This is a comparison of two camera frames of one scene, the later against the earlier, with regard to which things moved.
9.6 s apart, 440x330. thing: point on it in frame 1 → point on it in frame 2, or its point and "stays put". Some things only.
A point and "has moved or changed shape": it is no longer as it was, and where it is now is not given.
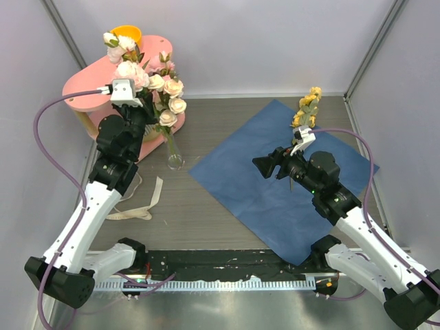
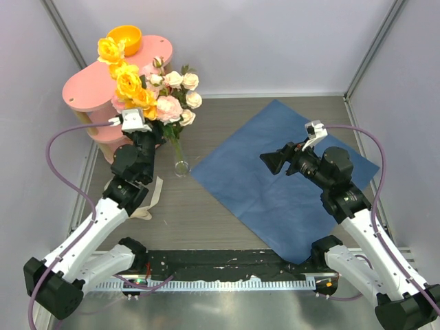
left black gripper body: [137, 117] → [146, 143]
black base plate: [232, 265] stays put
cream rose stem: [168, 103] → [185, 81]
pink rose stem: [161, 64] has moved or changed shape
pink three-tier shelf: [90, 108] stays put
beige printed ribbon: [144, 212] stays put
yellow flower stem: [306, 117] → [128, 92]
